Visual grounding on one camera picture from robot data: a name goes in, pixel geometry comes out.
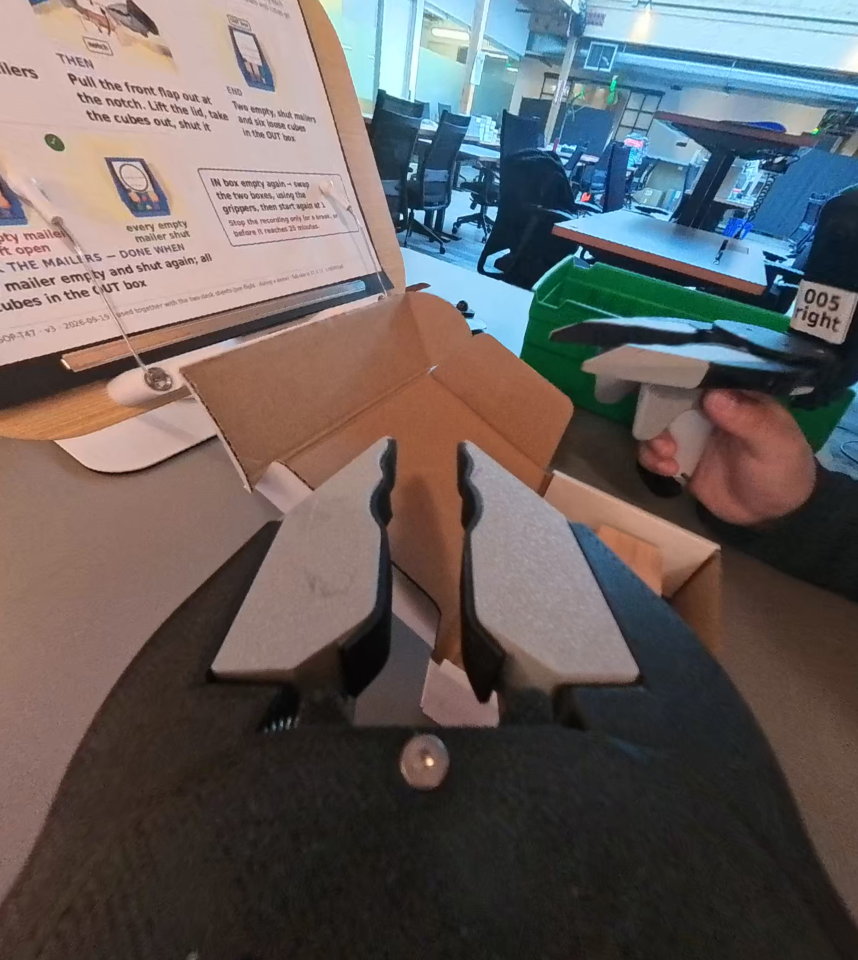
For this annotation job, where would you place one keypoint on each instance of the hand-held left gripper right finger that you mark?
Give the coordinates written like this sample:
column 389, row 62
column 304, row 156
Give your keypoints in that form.
column 541, row 592

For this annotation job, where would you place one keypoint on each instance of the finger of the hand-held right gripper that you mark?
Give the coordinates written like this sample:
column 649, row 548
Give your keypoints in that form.
column 639, row 332
column 661, row 366

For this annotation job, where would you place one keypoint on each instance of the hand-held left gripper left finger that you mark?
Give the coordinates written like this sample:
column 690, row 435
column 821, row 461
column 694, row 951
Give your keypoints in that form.
column 309, row 585

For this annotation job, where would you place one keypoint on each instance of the plain wooden cube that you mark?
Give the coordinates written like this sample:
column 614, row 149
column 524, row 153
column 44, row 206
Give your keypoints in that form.
column 635, row 559

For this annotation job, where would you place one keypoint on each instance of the white cardboard mailer box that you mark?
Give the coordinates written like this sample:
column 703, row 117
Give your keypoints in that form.
column 474, row 390

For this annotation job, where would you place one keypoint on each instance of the person's right forearm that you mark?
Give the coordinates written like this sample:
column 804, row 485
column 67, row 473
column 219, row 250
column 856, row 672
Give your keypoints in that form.
column 856, row 547

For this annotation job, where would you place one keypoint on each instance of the person's right hand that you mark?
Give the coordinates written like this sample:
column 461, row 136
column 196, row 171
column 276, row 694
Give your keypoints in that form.
column 759, row 465

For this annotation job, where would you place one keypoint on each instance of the green plastic bin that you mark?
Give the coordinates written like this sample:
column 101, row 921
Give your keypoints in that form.
column 571, row 330

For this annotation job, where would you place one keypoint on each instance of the wooden-top desk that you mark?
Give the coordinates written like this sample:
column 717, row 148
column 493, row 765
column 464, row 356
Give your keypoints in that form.
column 661, row 247

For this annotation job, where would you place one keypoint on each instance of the office chair with black jacket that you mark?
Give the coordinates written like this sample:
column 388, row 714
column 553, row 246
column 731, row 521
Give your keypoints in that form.
column 526, row 217

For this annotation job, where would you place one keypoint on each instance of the raised standing desk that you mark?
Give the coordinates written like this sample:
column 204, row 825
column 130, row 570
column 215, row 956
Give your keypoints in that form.
column 729, row 131

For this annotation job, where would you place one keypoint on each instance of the instruction sheet on stand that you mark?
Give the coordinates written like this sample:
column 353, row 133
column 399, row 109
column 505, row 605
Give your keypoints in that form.
column 61, row 421

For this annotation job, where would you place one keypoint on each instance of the printed instruction sheet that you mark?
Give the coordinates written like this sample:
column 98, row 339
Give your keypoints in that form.
column 136, row 112

